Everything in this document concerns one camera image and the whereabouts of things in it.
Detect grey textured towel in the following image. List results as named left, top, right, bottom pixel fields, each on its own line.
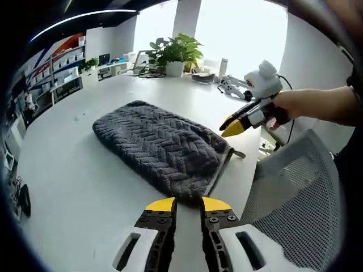
left=92, top=100, right=247, bottom=206

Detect person's right hand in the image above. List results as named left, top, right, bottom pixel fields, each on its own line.
left=276, top=89, right=302, bottom=118

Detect white bottle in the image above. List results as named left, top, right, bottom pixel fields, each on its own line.
left=220, top=57, right=230, bottom=83

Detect grey headset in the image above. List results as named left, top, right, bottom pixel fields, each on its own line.
left=191, top=71, right=217, bottom=85

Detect white plant pot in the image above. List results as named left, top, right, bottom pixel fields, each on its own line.
left=165, top=61, right=185, bottom=78

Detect grey mesh chair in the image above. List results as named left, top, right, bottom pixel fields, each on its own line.
left=240, top=129, right=345, bottom=270

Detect large green leafy plant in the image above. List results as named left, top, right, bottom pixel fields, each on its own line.
left=149, top=33, right=205, bottom=72

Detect grey angled panel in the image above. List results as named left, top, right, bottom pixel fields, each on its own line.
left=133, top=50, right=151, bottom=75

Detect black object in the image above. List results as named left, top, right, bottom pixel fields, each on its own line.
left=17, top=183, right=32, bottom=217

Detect small green plant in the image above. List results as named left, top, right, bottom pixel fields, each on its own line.
left=80, top=57, right=100, bottom=72

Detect shelf of white storage boxes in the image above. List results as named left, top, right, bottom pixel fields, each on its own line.
left=24, top=32, right=86, bottom=95

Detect long ceiling light strip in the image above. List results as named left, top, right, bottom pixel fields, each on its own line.
left=29, top=8, right=137, bottom=42

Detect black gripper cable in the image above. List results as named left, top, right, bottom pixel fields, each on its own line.
left=273, top=73, right=296, bottom=150

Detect black coiled cables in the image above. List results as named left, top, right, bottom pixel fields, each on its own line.
left=138, top=70, right=167, bottom=79

